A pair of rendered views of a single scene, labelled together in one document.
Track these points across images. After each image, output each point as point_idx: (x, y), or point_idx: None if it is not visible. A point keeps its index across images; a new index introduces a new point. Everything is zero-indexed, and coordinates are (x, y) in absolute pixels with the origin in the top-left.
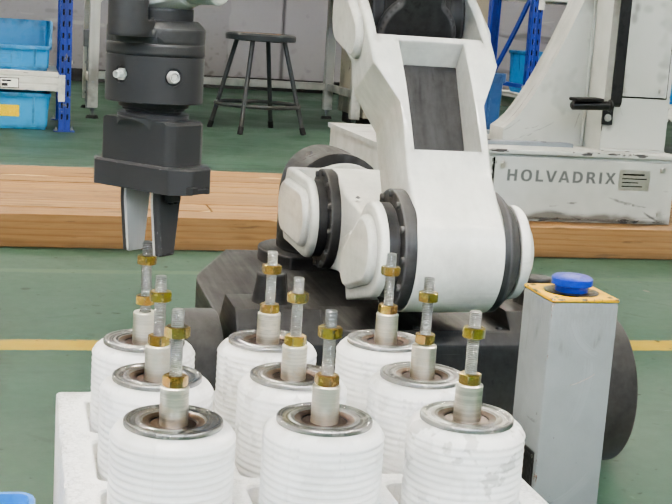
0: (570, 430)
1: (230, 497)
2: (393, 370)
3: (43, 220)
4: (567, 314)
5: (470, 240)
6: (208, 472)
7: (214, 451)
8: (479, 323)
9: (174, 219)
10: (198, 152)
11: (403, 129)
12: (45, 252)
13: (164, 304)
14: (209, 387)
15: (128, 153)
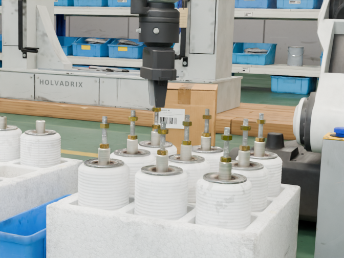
0: (335, 207)
1: (120, 196)
2: (233, 162)
3: (288, 127)
4: (331, 145)
5: (339, 116)
6: (103, 182)
7: (105, 174)
8: (227, 133)
9: (164, 92)
10: (170, 63)
11: (321, 63)
12: (285, 141)
13: (133, 122)
14: (148, 158)
15: (146, 64)
